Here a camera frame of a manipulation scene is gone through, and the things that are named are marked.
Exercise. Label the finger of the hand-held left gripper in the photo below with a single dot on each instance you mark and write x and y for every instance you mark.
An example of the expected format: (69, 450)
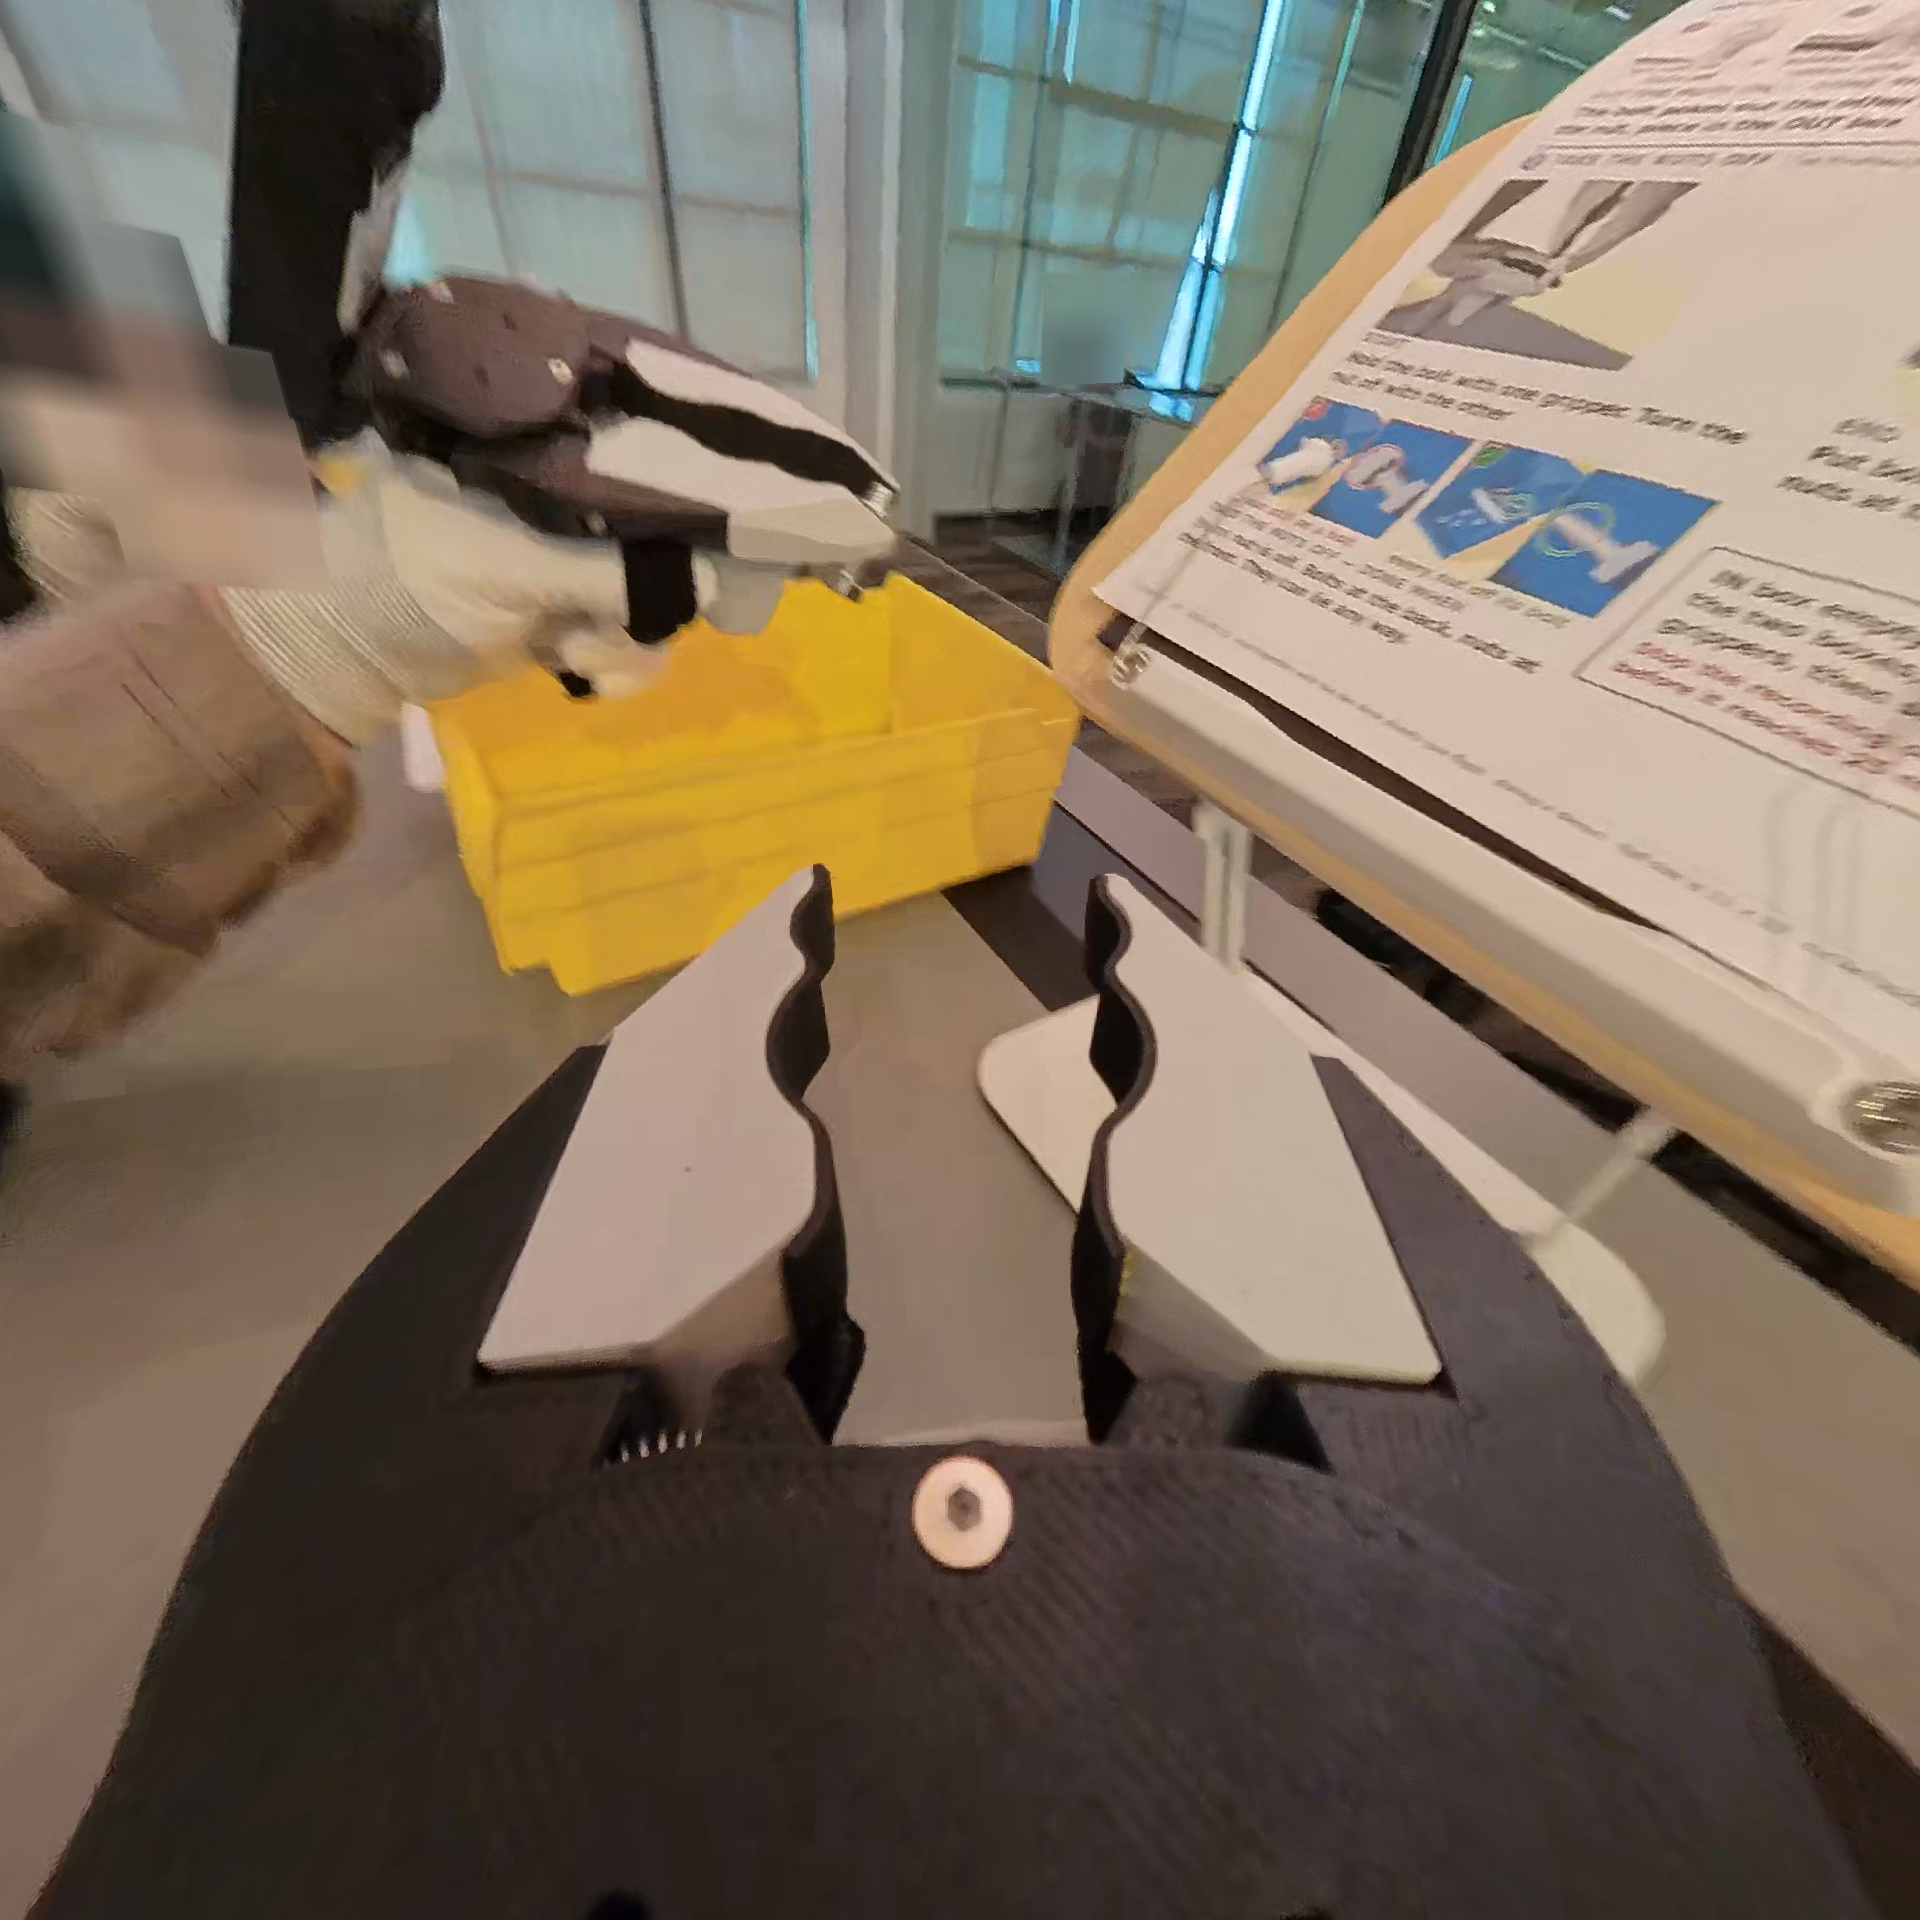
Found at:
(720, 481)
(750, 396)

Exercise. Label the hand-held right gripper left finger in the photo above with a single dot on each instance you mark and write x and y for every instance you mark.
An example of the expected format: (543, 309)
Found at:
(660, 1200)

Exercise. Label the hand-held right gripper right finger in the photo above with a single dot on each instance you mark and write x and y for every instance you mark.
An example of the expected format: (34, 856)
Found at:
(1262, 1200)

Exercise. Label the yellow plastic storage bin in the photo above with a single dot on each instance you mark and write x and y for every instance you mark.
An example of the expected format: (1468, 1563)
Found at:
(750, 812)

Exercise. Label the person's left forearm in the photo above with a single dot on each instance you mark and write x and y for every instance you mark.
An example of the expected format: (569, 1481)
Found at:
(149, 779)

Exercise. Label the person's left hand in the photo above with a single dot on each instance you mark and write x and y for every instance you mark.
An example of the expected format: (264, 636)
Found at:
(453, 583)

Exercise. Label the white stand ledge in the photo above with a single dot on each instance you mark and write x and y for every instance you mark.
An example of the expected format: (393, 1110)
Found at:
(1502, 933)

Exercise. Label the printed instruction sheet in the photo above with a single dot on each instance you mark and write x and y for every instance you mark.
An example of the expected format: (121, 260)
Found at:
(1502, 672)

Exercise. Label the wooden document stand board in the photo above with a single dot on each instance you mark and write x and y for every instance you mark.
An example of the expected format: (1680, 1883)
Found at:
(1321, 303)

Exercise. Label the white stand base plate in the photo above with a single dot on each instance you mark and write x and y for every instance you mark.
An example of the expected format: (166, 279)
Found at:
(1036, 1094)

